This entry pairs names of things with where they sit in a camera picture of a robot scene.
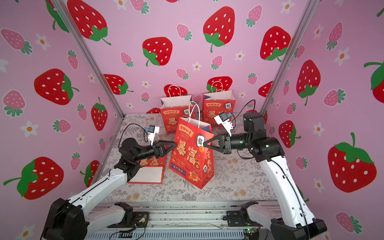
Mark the silver aluminium corner post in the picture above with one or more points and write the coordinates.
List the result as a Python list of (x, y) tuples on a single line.
[(79, 40), (301, 28)]

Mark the silver aluminium corner post left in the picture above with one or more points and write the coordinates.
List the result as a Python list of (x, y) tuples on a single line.
[(79, 40)]

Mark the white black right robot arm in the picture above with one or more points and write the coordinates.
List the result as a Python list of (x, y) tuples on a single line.
[(296, 221)]

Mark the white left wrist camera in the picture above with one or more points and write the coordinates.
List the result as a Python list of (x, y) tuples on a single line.
[(151, 133)]

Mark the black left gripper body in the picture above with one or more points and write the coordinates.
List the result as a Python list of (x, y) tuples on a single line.
[(155, 150)]

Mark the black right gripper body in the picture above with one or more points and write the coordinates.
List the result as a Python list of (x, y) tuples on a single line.
[(225, 144)]

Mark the silver aluminium corner post right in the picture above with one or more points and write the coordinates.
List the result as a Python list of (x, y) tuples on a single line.
[(301, 28)]

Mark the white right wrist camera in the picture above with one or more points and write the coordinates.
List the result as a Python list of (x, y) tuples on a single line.
[(224, 119)]

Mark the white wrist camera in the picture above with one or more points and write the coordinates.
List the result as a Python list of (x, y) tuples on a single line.
[(151, 133), (224, 119)]

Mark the red paper gift bag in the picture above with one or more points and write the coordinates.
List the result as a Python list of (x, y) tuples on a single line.
[(147, 168)]

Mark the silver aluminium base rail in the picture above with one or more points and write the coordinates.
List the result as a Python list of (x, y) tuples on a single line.
[(188, 221)]

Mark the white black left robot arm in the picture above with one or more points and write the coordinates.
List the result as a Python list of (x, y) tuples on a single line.
[(72, 219)]

